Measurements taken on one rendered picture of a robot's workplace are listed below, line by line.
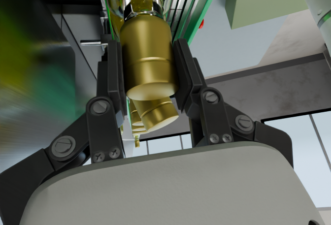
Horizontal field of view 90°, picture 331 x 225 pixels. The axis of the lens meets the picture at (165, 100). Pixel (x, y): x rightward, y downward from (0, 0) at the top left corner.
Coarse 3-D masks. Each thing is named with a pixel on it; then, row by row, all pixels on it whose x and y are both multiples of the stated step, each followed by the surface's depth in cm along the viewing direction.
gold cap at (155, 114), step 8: (168, 96) 16; (136, 104) 15; (144, 104) 15; (152, 104) 14; (160, 104) 14; (168, 104) 15; (144, 112) 15; (152, 112) 14; (160, 112) 14; (168, 112) 14; (176, 112) 15; (144, 120) 15; (152, 120) 14; (160, 120) 14; (168, 120) 15; (152, 128) 15
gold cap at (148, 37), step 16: (144, 16) 10; (128, 32) 10; (144, 32) 10; (160, 32) 10; (128, 48) 10; (144, 48) 9; (160, 48) 10; (128, 64) 10; (144, 64) 9; (160, 64) 9; (128, 80) 9; (144, 80) 9; (160, 80) 9; (176, 80) 10; (128, 96) 10; (144, 96) 11; (160, 96) 11
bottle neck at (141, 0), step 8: (128, 0) 11; (136, 0) 11; (144, 0) 11; (152, 0) 11; (160, 0) 12; (128, 8) 11; (136, 8) 11; (144, 8) 10; (152, 8) 11; (160, 8) 11; (128, 16) 11; (160, 16) 11
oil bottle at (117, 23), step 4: (112, 16) 16; (112, 20) 16; (116, 20) 15; (120, 20) 15; (112, 24) 16; (116, 24) 16; (120, 24) 15; (112, 28) 16; (116, 28) 16; (120, 28) 16; (116, 32) 16; (116, 36) 16
